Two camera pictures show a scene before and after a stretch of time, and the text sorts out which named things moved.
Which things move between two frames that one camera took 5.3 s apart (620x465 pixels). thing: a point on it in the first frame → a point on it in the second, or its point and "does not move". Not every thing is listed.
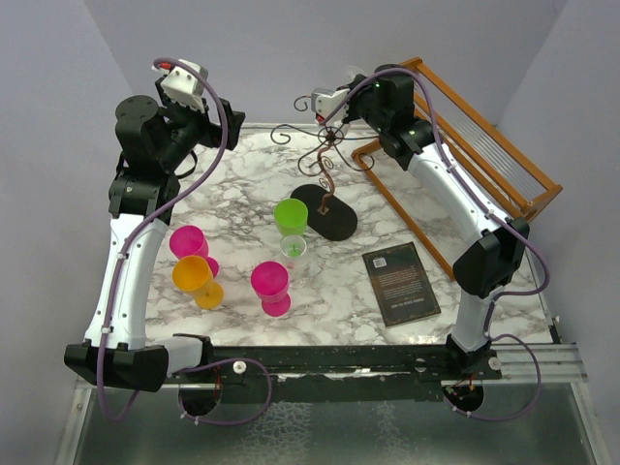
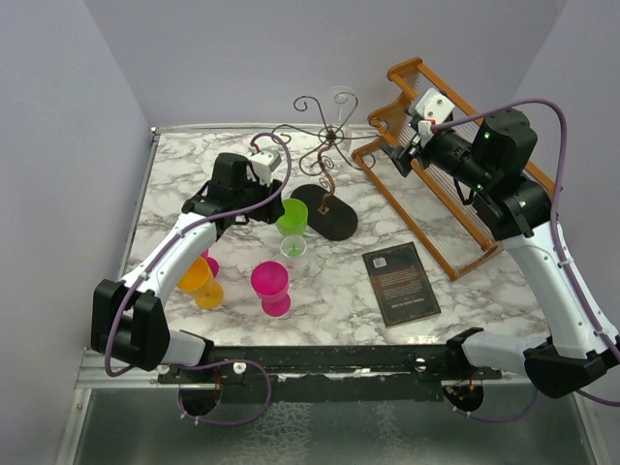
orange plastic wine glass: [193, 275] does not move
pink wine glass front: [270, 283] does not move
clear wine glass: [294, 249] does not move
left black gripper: [212, 131] → [270, 212]
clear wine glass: [350, 74] → [341, 96]
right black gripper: [352, 114] → [415, 149]
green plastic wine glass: [291, 216] does not move
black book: [400, 284] does not move
